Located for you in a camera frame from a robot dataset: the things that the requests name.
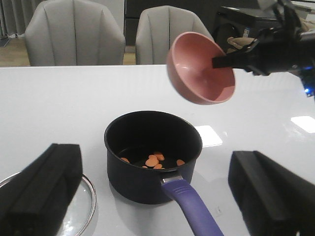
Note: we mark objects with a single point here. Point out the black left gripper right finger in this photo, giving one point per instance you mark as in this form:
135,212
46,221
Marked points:
273,200

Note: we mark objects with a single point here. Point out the orange ham slice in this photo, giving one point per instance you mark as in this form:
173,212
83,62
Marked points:
152,161
180,162

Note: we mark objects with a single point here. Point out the beige cushion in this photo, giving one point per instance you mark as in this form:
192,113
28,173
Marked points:
238,43

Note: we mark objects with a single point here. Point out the glass lid blue knob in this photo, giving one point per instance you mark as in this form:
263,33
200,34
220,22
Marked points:
81,211

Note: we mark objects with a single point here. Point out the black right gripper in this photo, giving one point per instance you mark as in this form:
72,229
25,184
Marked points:
280,49

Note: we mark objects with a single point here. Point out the right beige upholstered chair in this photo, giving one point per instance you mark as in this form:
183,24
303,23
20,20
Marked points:
157,29

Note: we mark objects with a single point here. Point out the dark blue saucepan purple handle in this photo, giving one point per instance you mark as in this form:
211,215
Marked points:
131,138

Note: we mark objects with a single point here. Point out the beige upholstered chair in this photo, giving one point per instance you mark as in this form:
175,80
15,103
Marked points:
73,33
157,29

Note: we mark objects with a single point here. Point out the pink plastic bowl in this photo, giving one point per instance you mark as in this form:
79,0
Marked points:
190,70

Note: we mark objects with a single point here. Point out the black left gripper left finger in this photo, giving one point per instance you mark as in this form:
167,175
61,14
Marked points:
60,158

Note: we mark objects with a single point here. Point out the left beige upholstered chair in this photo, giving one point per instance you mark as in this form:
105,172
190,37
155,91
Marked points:
73,33

